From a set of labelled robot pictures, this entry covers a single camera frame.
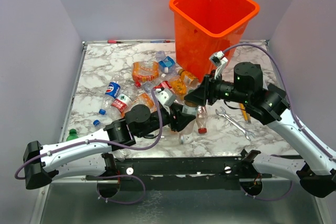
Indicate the red white label bottle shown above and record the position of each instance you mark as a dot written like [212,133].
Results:
[119,105]

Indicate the orange juice small bottle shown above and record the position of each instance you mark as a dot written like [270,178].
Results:
[188,78]

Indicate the Pepsi bottle blue cap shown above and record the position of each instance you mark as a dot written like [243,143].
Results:
[111,92]

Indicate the orange plastic bin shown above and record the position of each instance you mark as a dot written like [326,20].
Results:
[203,27]

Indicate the green plastic bottle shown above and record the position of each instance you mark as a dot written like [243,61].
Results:
[72,135]

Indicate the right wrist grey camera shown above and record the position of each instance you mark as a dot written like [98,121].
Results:
[219,60]

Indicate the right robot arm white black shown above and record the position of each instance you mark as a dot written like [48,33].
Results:
[315,171]

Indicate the silver wrench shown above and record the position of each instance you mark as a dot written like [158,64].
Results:
[222,112]

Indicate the green cap coffee bottle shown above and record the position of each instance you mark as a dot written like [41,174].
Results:
[189,108]

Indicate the small blue cap bottle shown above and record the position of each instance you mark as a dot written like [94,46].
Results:
[96,123]

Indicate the red marker pen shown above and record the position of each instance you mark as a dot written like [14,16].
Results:
[114,42]

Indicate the red label clear bottle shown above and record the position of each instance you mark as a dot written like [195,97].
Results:
[164,84]

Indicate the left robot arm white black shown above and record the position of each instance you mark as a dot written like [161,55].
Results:
[45,163]

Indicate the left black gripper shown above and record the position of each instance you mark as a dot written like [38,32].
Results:
[181,119]

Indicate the clear crumpled water bottle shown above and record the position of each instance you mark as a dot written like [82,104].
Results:
[149,86]

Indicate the light blue label bottle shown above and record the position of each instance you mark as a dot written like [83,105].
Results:
[166,63]

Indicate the large orange label bottle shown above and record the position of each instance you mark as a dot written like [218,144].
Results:
[178,86]

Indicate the clear bottle at table edge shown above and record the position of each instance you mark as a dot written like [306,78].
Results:
[122,154]

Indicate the red cap clear bottle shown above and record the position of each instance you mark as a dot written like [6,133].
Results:
[201,119]

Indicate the blue red pen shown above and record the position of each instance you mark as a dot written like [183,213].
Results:
[159,41]

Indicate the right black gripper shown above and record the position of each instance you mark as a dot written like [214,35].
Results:
[205,92]

